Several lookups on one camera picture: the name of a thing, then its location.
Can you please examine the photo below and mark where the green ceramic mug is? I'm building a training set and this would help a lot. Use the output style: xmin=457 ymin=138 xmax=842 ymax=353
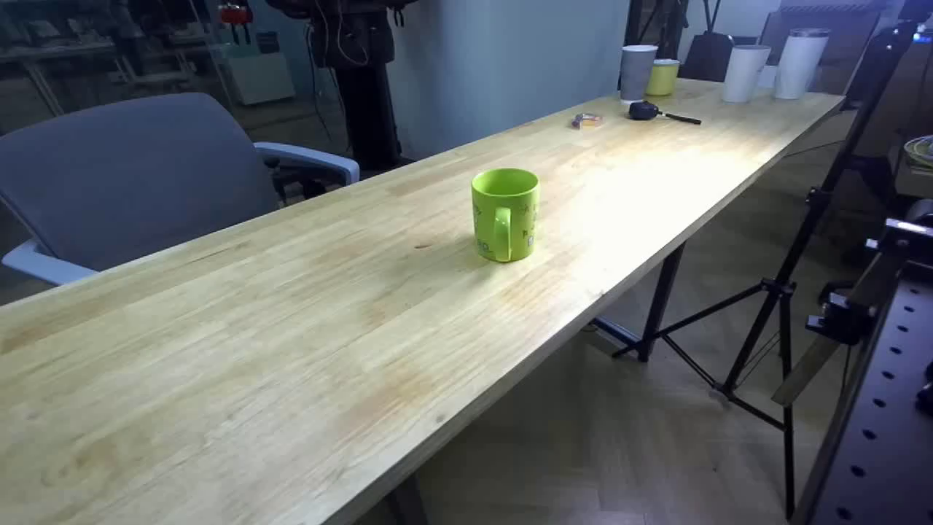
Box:
xmin=469 ymin=167 xmax=544 ymax=265

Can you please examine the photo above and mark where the grey cup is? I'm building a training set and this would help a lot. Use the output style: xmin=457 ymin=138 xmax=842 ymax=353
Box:
xmin=619 ymin=40 xmax=662 ymax=103

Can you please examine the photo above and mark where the yellow cup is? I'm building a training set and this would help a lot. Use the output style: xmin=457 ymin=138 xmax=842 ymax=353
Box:
xmin=646 ymin=56 xmax=683 ymax=100

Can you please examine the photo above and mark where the dark equipment stand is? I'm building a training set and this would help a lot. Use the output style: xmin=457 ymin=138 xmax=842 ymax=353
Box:
xmin=267 ymin=0 xmax=420 ymax=178

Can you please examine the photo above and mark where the black table leg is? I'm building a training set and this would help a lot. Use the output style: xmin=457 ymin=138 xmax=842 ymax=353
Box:
xmin=637 ymin=243 xmax=688 ymax=364
xmin=388 ymin=473 xmax=431 ymax=525

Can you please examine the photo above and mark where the black key fob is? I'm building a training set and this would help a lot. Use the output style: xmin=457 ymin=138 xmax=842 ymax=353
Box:
xmin=628 ymin=97 xmax=666 ymax=123

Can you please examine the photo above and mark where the white background cabinet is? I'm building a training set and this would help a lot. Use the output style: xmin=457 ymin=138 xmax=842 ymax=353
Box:
xmin=226 ymin=47 xmax=299 ymax=108

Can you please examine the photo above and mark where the black tripod stand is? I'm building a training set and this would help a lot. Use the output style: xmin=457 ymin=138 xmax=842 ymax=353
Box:
xmin=609 ymin=15 xmax=928 ymax=521

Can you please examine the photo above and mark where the black bag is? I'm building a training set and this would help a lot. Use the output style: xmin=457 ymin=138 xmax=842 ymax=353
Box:
xmin=681 ymin=30 xmax=737 ymax=85

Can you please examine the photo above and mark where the small red object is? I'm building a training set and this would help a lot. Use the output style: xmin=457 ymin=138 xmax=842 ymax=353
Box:
xmin=215 ymin=0 xmax=258 ymax=30

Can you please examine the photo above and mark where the grey office chair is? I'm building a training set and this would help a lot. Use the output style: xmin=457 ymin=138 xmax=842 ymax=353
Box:
xmin=0 ymin=90 xmax=364 ymax=289

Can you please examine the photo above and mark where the black perforated breadboard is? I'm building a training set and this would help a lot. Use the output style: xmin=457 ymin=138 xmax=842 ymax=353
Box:
xmin=804 ymin=273 xmax=933 ymax=525

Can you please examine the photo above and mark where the beige round stool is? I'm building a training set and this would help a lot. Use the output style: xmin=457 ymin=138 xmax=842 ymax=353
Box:
xmin=893 ymin=130 xmax=933 ymax=200

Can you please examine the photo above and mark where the metal bracket strip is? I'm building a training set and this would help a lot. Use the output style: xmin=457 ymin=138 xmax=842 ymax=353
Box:
xmin=769 ymin=329 xmax=839 ymax=409

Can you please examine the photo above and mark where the black clamp mount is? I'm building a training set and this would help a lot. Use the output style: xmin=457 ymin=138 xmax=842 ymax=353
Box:
xmin=802 ymin=215 xmax=933 ymax=346

